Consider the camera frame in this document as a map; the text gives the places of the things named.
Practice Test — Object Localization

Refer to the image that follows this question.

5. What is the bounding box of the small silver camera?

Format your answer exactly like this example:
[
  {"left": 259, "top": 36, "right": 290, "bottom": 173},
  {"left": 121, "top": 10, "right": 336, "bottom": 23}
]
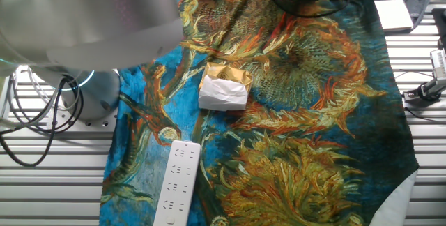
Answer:
[{"left": 430, "top": 48, "right": 446, "bottom": 80}]

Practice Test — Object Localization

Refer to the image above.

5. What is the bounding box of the white flat box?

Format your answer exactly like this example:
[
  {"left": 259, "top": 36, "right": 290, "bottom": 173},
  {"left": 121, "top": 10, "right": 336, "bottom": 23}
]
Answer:
[{"left": 374, "top": 0, "right": 415, "bottom": 33}]

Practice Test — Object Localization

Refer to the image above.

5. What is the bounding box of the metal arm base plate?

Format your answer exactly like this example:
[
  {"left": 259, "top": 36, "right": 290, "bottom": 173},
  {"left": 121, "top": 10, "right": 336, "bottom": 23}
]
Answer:
[{"left": 52, "top": 107, "right": 120, "bottom": 129}]

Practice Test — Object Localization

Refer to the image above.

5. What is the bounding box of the white power strip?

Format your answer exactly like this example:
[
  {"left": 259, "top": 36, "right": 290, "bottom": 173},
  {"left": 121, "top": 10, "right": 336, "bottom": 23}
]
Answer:
[{"left": 152, "top": 140, "right": 202, "bottom": 226}]

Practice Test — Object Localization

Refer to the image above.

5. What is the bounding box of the black block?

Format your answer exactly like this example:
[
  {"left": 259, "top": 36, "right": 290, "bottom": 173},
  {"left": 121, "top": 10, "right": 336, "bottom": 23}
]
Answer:
[{"left": 431, "top": 8, "right": 446, "bottom": 51}]

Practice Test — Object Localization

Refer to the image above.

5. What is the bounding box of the gold tissue box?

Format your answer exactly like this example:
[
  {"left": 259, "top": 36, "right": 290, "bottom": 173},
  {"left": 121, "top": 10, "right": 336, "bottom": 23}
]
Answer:
[{"left": 197, "top": 61, "right": 254, "bottom": 112}]

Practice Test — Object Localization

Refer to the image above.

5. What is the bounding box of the sunflower painting cloth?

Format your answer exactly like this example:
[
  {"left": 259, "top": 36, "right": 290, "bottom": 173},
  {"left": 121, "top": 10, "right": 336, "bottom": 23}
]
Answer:
[{"left": 99, "top": 0, "right": 420, "bottom": 226}]

